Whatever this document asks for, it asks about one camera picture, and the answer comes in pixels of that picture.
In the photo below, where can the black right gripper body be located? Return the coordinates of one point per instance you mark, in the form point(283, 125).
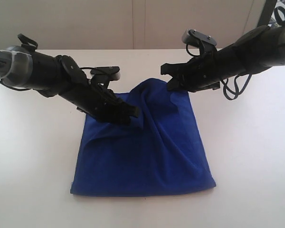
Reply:
point(203, 71)

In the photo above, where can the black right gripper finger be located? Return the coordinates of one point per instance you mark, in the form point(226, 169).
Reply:
point(173, 85)

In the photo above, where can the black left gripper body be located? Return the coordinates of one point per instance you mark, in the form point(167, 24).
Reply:
point(100, 103)

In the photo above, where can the blue microfiber towel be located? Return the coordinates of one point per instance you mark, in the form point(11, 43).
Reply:
point(160, 153)

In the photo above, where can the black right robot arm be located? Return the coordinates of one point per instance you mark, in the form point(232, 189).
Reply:
point(253, 53)

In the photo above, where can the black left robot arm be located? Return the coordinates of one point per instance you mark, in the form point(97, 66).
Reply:
point(60, 75)

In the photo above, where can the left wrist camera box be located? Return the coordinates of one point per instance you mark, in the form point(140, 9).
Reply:
point(108, 73)

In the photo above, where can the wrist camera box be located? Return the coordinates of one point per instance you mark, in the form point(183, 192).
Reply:
point(108, 73)
point(193, 38)

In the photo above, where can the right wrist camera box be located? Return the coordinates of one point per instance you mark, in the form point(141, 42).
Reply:
point(193, 38)

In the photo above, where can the black window frame post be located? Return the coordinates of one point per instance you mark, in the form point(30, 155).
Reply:
point(267, 12)

